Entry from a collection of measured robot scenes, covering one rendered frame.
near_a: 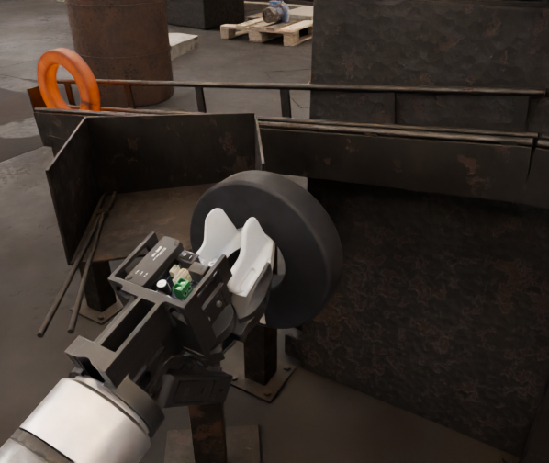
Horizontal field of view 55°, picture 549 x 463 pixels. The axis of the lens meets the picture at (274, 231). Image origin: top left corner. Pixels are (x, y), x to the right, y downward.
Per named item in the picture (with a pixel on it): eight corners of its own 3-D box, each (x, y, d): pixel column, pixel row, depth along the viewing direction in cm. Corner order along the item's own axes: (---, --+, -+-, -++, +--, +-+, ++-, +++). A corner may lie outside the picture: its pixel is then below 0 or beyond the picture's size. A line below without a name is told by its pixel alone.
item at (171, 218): (143, 433, 117) (84, 116, 80) (262, 424, 118) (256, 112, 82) (128, 523, 99) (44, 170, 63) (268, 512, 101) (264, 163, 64)
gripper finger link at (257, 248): (289, 187, 45) (231, 263, 39) (298, 237, 49) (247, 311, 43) (258, 181, 46) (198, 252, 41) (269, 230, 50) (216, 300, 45)
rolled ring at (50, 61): (61, 36, 115) (73, 33, 117) (25, 67, 127) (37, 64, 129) (102, 116, 119) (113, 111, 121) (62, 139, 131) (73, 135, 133)
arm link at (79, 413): (129, 513, 34) (47, 458, 38) (172, 449, 37) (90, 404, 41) (83, 465, 29) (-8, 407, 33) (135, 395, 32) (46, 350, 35)
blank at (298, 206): (196, 163, 52) (173, 174, 49) (340, 175, 44) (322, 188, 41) (220, 296, 58) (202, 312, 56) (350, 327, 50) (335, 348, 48)
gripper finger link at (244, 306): (285, 266, 44) (228, 349, 39) (286, 278, 45) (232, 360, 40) (238, 253, 46) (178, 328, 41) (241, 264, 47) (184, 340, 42)
